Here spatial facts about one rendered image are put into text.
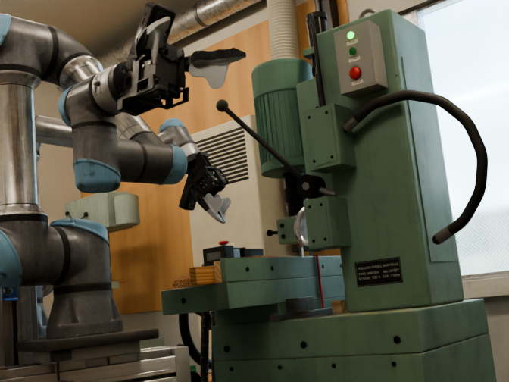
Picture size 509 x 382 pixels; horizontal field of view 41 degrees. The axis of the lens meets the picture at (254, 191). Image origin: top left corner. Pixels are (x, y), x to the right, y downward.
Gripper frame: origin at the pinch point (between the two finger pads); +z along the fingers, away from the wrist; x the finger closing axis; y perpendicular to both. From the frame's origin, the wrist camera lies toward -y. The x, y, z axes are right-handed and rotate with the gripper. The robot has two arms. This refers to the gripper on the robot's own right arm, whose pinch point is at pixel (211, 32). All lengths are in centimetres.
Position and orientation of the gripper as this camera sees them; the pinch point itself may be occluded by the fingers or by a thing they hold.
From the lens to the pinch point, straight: 101.2
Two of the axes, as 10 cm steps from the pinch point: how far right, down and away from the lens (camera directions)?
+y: 0.1, 9.7, -2.6
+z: 7.3, -1.8, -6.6
